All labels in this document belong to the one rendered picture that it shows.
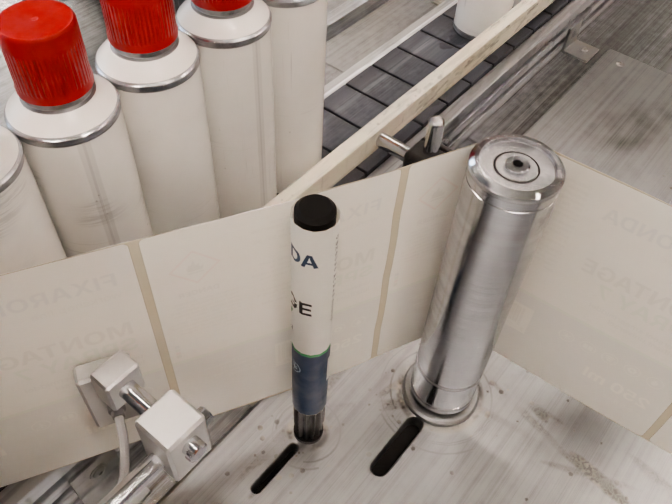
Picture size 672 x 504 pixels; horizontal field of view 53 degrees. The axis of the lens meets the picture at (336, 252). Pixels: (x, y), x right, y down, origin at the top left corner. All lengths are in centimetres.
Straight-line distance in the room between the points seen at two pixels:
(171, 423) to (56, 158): 14
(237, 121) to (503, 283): 19
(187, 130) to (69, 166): 7
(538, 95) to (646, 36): 18
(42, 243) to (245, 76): 14
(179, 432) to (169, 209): 18
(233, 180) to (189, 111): 8
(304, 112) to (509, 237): 22
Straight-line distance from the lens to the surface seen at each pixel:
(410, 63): 65
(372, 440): 40
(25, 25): 32
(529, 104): 71
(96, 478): 45
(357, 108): 59
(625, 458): 44
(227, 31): 38
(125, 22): 34
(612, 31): 86
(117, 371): 28
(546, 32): 73
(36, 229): 34
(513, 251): 29
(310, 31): 42
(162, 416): 27
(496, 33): 64
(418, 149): 50
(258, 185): 45
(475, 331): 33
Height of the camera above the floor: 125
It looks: 50 degrees down
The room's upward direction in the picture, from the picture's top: 4 degrees clockwise
